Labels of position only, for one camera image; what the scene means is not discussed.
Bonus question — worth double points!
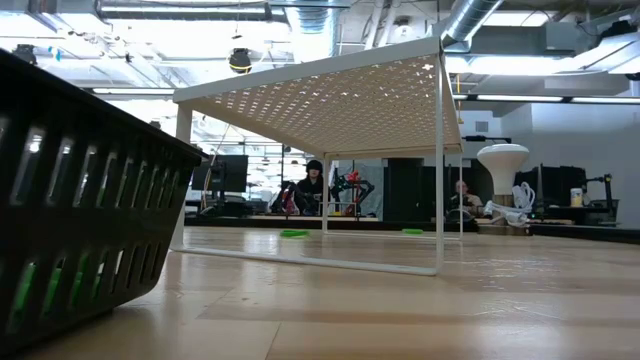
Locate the black slotted plastic basket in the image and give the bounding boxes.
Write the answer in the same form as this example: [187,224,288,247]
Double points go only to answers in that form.
[0,47,209,351]

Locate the ceiling light strip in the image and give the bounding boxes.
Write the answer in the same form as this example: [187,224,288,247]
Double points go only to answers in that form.
[474,93,640,105]
[92,87,176,96]

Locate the person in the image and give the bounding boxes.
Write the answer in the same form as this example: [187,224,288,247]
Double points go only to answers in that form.
[446,179,485,221]
[269,158,331,217]

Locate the white perforated metal shelf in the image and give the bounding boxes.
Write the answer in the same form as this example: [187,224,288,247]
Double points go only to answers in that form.
[169,35,464,277]

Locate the background black monitor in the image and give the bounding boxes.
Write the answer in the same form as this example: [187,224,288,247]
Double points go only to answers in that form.
[191,154,250,194]

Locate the white lamp cord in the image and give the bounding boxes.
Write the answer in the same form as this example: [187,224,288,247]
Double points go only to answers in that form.
[482,181,536,229]

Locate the black background equipment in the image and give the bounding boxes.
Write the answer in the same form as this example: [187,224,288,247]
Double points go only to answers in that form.
[514,164,621,226]

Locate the ribbed silver ventilation duct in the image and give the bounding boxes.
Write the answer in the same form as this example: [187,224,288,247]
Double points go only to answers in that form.
[439,0,506,44]
[284,0,346,59]

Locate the hanging black cord reel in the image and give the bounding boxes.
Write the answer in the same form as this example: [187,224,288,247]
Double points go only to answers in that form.
[228,47,254,75]

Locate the round wooden lamp base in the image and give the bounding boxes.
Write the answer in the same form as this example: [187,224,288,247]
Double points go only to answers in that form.
[477,193,531,236]

